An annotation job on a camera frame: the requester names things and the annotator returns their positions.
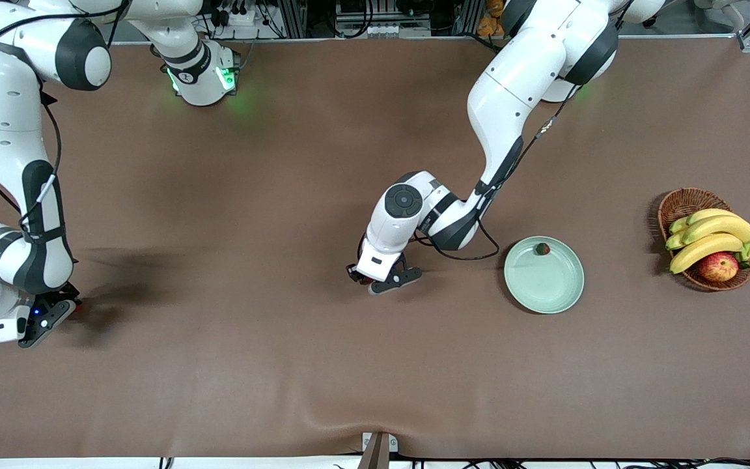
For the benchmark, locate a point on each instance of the long white power strip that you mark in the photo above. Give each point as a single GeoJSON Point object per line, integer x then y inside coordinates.
{"type": "Point", "coordinates": [381, 30]}

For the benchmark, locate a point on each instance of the white power strip with plugs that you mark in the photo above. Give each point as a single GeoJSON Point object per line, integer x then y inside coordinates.
{"type": "Point", "coordinates": [241, 18]}

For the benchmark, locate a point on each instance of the grey office chair base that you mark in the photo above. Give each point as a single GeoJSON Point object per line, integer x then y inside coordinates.
{"type": "Point", "coordinates": [726, 8]}

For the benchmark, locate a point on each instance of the brown table cloth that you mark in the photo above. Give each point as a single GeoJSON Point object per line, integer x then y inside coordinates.
{"type": "Point", "coordinates": [251, 195]}

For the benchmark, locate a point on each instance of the aluminium frame post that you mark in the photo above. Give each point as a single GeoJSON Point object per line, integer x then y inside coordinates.
{"type": "Point", "coordinates": [293, 19]}

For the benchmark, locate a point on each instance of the metal bracket with post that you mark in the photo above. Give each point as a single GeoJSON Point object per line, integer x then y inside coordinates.
{"type": "Point", "coordinates": [375, 456]}

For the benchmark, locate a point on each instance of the pile of orange fruits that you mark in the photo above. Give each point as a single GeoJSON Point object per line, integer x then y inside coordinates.
{"type": "Point", "coordinates": [489, 23]}

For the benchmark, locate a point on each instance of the greenish yellow banana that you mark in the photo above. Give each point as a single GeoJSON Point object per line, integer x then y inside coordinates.
{"type": "Point", "coordinates": [678, 225]}
{"type": "Point", "coordinates": [674, 240]}

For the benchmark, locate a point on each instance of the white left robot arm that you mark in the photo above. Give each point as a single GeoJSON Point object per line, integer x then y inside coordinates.
{"type": "Point", "coordinates": [518, 85]}

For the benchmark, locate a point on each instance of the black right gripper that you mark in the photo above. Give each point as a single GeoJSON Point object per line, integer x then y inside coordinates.
{"type": "Point", "coordinates": [68, 295]}

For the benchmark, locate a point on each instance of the light green round plate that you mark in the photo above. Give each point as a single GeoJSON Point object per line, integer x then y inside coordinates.
{"type": "Point", "coordinates": [544, 286]}

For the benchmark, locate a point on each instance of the brown wicker basket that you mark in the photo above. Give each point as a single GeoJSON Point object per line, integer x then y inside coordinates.
{"type": "Point", "coordinates": [684, 202]}

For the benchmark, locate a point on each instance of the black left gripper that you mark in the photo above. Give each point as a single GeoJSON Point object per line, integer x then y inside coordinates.
{"type": "Point", "coordinates": [355, 274]}

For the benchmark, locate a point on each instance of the red apple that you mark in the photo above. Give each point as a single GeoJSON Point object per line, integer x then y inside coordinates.
{"type": "Point", "coordinates": [718, 267]}

